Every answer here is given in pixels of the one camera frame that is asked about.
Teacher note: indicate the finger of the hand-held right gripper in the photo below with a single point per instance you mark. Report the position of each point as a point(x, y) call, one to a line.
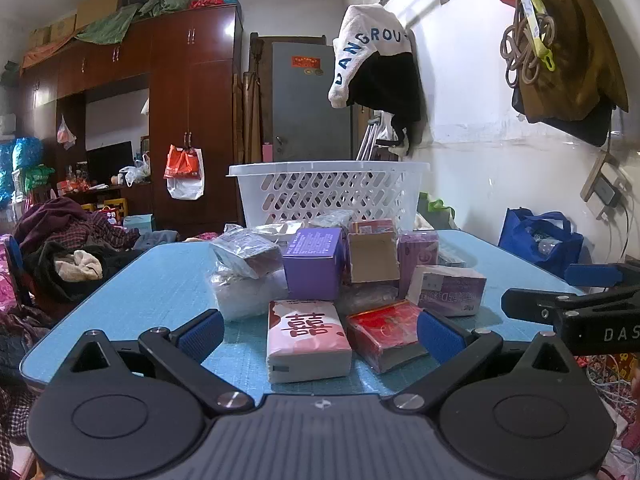
point(530, 304)
point(592, 275)

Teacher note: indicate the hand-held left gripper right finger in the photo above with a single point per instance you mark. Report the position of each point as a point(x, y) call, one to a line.
point(440, 336)

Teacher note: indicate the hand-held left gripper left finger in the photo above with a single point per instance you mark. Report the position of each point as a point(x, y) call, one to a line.
point(200, 336)

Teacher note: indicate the clear plastic bag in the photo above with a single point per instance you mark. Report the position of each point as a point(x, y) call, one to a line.
point(245, 296)

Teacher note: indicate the white plastic basket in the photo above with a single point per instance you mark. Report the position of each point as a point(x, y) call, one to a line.
point(300, 195)

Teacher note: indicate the pink and white box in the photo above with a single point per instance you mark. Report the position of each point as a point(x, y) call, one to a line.
point(450, 290)

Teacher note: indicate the blue shopping bag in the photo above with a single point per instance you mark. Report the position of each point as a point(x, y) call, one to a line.
point(540, 245)

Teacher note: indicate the purple carton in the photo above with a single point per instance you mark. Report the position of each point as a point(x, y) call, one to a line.
point(417, 255)

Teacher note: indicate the clear wrapped packet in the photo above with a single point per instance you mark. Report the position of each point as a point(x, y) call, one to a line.
point(365, 297)

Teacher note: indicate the silver foil bag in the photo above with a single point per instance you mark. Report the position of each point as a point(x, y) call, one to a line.
point(240, 252)

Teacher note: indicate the brown cardboard box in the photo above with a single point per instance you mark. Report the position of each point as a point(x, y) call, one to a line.
point(372, 260)

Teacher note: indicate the white and red tissue packet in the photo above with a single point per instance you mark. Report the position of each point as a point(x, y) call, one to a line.
point(305, 345)

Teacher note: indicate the grey blue cloth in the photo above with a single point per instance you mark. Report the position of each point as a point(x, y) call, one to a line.
point(155, 240)

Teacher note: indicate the green bag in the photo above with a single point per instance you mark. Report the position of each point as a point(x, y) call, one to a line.
point(435, 210)

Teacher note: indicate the teal box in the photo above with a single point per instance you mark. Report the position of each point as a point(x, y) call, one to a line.
point(139, 222)

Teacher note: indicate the red flat box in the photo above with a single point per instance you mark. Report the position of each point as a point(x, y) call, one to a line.
point(372, 226)

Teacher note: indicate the purple box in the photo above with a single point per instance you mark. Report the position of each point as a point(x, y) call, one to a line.
point(312, 270)

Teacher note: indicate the silver flat packet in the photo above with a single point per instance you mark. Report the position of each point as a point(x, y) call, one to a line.
point(280, 230)

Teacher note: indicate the beige cloth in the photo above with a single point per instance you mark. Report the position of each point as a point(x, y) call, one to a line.
point(77, 264)

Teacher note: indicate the black hanging bag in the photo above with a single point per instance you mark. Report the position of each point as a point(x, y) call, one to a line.
point(575, 127)

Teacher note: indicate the grey packet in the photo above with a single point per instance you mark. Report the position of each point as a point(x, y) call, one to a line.
point(330, 221)

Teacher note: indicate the orange and white plastic bag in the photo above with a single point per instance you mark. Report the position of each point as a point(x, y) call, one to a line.
point(185, 172)

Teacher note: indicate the pile of dark clothes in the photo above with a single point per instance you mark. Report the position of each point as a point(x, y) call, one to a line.
point(55, 225)

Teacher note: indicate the pink board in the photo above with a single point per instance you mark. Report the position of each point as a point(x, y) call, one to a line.
point(266, 153)

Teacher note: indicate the black television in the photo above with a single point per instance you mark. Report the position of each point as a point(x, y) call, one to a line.
point(107, 162)

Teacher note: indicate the white hanging cloth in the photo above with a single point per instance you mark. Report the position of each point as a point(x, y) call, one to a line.
point(397, 142)

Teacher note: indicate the metal crutches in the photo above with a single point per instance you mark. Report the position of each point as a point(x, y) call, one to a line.
point(370, 137)

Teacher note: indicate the wooden planks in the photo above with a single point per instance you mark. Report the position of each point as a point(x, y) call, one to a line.
point(247, 120)

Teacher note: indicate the brown hanging bag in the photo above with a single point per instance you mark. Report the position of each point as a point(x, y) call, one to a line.
point(580, 50)

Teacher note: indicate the brown wooden wardrobe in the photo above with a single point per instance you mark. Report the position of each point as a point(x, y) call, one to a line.
point(195, 110)

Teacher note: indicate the small hanging plastic bag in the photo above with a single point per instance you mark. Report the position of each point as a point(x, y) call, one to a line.
point(65, 132)

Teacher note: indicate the blue plastic bags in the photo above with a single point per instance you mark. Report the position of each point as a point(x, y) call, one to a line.
point(20, 165)

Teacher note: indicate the grey door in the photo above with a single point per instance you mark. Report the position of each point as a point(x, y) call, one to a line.
point(310, 105)

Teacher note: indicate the black garment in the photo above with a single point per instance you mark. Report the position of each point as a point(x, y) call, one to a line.
point(390, 85)

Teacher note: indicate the white hoodie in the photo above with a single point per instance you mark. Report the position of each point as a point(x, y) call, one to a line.
point(370, 30)

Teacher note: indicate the green cloth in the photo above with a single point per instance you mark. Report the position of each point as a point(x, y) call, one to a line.
point(115, 22)

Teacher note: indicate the small cardboard box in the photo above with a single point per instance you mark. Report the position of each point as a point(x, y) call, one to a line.
point(62, 27)

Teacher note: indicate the large cardboard box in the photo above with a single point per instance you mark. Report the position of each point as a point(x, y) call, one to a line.
point(100, 7)

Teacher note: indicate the wall power socket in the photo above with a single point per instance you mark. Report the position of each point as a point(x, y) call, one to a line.
point(605, 187)

